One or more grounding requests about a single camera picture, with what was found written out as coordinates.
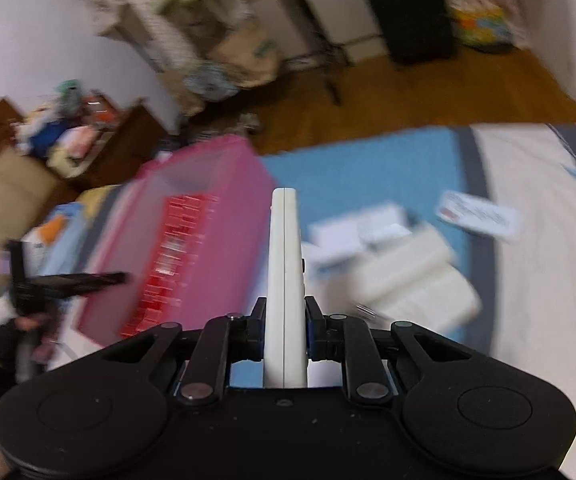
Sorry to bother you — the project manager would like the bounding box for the floral hanging cloth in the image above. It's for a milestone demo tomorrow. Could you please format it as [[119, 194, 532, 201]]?
[[64, 0, 251, 73]]

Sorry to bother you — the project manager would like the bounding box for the white card with red print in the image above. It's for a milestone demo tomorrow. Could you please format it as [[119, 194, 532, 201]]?
[[435, 190, 521, 243]]

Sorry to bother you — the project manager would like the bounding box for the white box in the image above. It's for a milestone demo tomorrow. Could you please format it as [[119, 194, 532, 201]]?
[[308, 202, 415, 261]]

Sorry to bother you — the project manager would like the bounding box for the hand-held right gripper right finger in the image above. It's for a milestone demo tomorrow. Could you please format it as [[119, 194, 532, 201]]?
[[304, 296, 473, 408]]

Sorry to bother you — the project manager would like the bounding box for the pink cardboard box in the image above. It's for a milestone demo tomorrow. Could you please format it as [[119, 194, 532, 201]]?
[[77, 135, 278, 348]]

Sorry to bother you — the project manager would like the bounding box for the wooden dresser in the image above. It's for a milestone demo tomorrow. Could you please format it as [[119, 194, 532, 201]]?
[[0, 96, 170, 313]]

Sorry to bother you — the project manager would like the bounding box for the black clothes rack frame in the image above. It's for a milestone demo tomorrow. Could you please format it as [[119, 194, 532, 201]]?
[[282, 30, 355, 107]]

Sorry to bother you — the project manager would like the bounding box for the grey white plastic bag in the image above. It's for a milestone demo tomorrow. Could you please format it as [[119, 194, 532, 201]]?
[[183, 61, 241, 102]]

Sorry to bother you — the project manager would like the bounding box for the light blue cloth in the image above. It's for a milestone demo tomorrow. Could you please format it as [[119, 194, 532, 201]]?
[[20, 202, 91, 288]]

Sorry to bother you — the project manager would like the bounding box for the white remote with large screen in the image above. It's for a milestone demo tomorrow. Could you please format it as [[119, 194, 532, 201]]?
[[360, 227, 458, 303]]

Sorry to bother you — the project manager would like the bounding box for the red glasses-print paper bag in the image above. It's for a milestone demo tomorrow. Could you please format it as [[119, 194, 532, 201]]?
[[120, 194, 219, 338]]

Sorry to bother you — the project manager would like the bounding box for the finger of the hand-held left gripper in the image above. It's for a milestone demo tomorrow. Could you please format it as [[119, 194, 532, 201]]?
[[43, 272, 129, 297]]

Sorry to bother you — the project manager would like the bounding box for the person's left hand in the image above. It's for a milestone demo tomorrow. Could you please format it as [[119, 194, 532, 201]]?
[[0, 316, 45, 401]]

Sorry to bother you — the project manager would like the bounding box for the brown paper bag green print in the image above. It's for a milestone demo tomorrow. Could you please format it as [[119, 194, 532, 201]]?
[[208, 19, 282, 89]]

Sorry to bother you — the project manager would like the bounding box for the black suitcase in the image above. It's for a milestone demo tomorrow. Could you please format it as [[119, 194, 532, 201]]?
[[359, 0, 457, 65]]

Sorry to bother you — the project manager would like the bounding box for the colourful cartoon box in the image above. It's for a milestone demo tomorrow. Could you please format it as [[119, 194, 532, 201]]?
[[449, 0, 515, 52]]

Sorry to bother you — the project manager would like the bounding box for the cream remote with grey button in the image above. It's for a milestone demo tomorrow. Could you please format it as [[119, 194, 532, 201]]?
[[263, 187, 310, 389]]

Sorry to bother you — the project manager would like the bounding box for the striped bed blanket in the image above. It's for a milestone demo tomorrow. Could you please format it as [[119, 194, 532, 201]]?
[[0, 124, 576, 480]]

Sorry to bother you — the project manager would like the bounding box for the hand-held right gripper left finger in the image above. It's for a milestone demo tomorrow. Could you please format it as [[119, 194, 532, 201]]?
[[100, 297, 268, 408]]

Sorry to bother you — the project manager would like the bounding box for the yellow bed sheet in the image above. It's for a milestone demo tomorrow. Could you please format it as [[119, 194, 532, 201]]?
[[75, 185, 125, 213]]

